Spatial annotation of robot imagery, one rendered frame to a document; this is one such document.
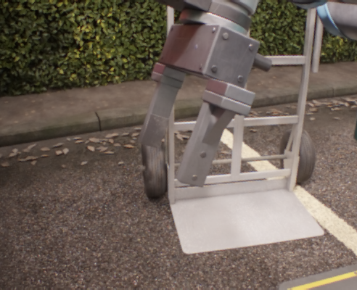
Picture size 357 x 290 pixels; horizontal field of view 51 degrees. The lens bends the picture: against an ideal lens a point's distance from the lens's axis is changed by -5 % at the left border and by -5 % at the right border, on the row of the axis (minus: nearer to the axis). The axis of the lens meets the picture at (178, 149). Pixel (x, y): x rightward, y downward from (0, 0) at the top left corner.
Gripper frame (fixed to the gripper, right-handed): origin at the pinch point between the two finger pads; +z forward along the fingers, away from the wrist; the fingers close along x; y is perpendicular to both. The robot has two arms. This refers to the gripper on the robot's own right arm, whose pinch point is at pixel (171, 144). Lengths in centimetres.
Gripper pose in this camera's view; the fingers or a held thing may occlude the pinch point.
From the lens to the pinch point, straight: 43.8
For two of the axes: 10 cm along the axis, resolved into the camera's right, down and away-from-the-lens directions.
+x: -3.6, -2.9, 8.9
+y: 8.7, 2.3, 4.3
